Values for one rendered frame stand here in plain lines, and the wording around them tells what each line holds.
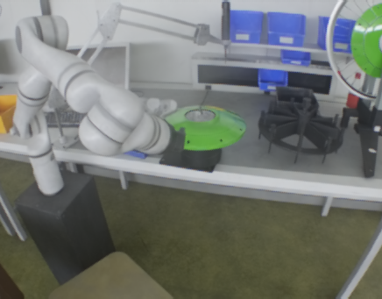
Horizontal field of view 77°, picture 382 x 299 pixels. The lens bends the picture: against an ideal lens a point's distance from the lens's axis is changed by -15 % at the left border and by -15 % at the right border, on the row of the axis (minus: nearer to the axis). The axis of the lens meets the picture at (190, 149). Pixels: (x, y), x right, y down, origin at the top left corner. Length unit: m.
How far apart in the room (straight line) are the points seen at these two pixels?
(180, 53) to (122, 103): 1.49
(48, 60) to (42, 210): 0.65
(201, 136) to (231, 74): 1.02
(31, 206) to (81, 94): 0.72
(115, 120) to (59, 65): 0.17
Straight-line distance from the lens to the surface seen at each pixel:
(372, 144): 1.21
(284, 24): 1.74
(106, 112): 0.39
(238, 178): 0.98
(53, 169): 1.06
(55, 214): 1.02
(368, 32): 1.22
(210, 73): 1.84
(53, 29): 0.63
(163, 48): 1.89
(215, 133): 0.86
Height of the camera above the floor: 1.49
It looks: 31 degrees down
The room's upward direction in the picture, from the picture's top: 2 degrees counter-clockwise
